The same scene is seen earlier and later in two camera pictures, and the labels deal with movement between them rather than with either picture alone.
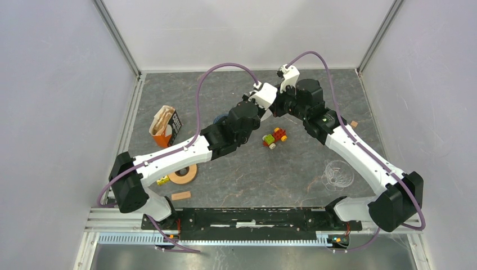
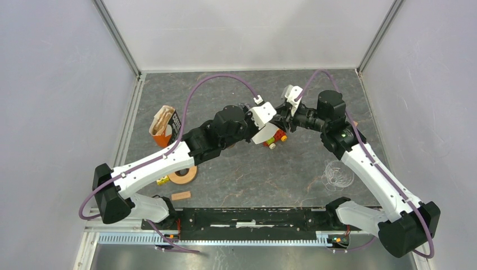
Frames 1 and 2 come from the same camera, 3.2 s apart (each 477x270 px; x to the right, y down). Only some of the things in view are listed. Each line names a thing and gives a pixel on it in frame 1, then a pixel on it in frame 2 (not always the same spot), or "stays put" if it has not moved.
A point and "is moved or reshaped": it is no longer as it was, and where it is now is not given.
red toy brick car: (269, 140) stays put
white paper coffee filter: (267, 113) is moved or reshaped
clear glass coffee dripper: (337, 175) stays put
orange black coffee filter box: (165, 126) stays put
